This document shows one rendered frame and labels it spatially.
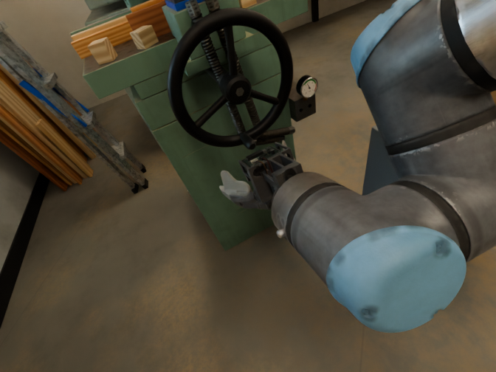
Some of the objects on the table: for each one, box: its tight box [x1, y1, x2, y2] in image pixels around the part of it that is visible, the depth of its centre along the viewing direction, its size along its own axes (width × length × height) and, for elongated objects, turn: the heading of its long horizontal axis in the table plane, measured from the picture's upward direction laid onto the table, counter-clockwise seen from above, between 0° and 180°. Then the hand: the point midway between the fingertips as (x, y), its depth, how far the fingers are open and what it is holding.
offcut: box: [87, 37, 118, 65], centre depth 59 cm, size 4×4×4 cm
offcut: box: [130, 25, 159, 49], centre depth 60 cm, size 4×3×4 cm
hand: (254, 173), depth 52 cm, fingers open, 14 cm apart
